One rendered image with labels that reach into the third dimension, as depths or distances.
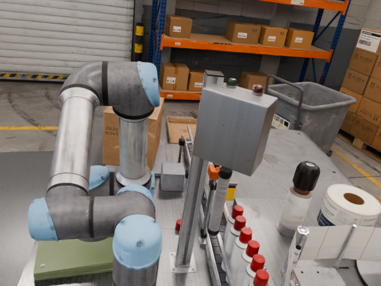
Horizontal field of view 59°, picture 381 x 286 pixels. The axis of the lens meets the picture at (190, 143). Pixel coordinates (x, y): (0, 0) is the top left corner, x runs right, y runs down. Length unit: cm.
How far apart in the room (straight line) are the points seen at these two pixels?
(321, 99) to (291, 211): 284
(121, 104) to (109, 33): 437
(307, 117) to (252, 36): 216
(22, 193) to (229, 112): 101
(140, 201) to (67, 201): 13
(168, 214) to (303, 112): 213
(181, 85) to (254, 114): 416
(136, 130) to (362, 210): 89
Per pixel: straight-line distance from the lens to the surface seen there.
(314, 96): 411
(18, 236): 136
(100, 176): 115
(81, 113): 79
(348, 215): 141
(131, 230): 54
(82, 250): 122
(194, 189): 102
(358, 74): 481
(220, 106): 83
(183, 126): 218
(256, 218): 142
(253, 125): 81
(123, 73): 87
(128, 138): 99
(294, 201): 130
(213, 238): 128
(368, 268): 140
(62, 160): 71
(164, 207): 146
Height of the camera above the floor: 172
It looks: 27 degrees down
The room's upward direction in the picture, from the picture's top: 9 degrees clockwise
